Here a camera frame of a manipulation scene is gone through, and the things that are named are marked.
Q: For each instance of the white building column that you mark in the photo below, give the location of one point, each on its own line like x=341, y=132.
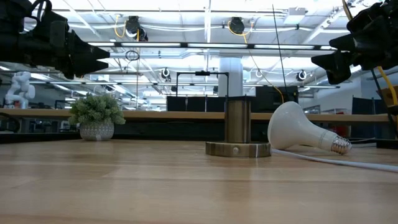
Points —
x=230, y=77

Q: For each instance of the light wooden desk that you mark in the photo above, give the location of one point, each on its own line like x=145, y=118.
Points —
x=171, y=115

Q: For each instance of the black partition panels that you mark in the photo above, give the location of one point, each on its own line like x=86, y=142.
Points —
x=192, y=104

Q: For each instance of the waterfall picture book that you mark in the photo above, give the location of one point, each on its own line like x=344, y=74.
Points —
x=363, y=143

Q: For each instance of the black background camera stand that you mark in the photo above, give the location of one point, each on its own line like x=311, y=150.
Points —
x=202, y=73

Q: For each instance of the black background monitor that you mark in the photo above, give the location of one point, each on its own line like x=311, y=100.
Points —
x=267, y=96

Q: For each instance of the green potted plant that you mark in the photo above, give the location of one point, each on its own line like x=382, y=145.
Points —
x=96, y=112

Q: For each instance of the red background object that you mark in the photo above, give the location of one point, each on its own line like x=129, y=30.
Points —
x=340, y=130

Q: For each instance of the dark blue partition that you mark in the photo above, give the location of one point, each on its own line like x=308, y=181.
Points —
x=363, y=118

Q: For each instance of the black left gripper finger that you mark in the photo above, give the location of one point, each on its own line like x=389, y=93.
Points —
x=84, y=68
x=82, y=51

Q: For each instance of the white reflector lightbulb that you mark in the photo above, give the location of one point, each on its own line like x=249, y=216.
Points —
x=292, y=127

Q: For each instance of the black aluminium table frame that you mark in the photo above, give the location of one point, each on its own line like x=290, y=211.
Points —
x=37, y=137

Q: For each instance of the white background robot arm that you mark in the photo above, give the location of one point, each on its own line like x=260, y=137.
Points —
x=20, y=87

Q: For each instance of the brown cardboard box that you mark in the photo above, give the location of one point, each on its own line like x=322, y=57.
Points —
x=384, y=96

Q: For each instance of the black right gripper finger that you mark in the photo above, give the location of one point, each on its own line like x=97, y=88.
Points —
x=337, y=65
x=343, y=43

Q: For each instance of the brushed metal lamp socket base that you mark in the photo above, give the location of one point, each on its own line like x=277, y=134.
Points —
x=237, y=124

